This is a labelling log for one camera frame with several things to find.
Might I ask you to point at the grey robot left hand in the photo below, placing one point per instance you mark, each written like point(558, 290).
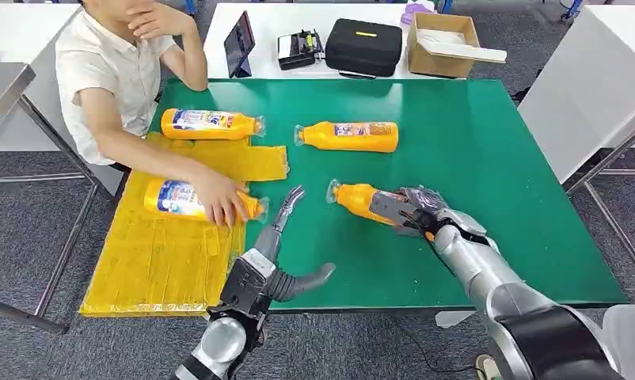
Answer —
point(267, 246)

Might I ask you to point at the person's left hand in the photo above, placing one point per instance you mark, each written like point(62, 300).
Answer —
point(155, 21)

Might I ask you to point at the person's right hand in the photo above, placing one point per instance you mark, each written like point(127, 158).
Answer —
point(218, 196)

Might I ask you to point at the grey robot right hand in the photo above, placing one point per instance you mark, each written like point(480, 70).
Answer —
point(433, 207)

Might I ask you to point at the orange drink bottle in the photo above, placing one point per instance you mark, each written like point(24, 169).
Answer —
point(357, 202)
point(207, 126)
point(349, 140)
point(170, 199)

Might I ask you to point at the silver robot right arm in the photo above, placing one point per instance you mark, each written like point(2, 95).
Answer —
point(480, 272)

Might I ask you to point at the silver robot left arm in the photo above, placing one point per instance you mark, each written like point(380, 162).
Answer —
point(223, 346)

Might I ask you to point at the person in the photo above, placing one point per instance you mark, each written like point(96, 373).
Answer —
point(113, 68)

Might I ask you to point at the green table mat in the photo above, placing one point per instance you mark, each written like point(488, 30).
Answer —
point(506, 173)

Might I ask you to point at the black tablet with stand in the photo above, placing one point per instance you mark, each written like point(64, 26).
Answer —
point(239, 42)

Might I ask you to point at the yellow sheet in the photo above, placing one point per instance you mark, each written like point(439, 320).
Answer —
point(160, 262)

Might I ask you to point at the white floor plate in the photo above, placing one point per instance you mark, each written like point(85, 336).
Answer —
point(454, 319)

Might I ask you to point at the white table with devices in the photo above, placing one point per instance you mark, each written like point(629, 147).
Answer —
point(286, 18)

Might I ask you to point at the brown cardboard box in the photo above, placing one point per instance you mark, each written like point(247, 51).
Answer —
point(433, 65)

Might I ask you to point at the white table beside person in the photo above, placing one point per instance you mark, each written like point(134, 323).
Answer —
point(13, 31)

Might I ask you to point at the black label printer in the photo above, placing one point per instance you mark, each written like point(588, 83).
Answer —
point(296, 51)

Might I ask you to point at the white foam board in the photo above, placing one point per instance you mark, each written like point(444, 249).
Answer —
point(464, 50)

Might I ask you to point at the white green shoe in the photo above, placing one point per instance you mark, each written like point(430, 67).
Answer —
point(486, 368)

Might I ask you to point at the black zip case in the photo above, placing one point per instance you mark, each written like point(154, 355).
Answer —
point(362, 52)

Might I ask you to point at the steel bench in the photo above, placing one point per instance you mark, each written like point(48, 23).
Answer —
point(0, 92)

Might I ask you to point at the purple plastic item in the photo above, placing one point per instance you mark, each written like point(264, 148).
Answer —
point(414, 11)

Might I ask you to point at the white table with metal legs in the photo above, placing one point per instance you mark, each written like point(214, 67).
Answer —
point(585, 78)

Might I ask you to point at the pale grey fabric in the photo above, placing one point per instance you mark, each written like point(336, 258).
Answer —
point(632, 341)

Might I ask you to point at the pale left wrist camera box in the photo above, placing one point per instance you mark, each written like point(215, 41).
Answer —
point(249, 283)

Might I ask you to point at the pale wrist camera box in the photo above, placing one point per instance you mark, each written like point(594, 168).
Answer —
point(391, 207)
point(249, 283)

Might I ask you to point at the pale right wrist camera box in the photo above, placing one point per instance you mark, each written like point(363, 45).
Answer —
point(391, 207)

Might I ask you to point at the grey metal table frame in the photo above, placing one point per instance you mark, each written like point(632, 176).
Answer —
point(23, 316)

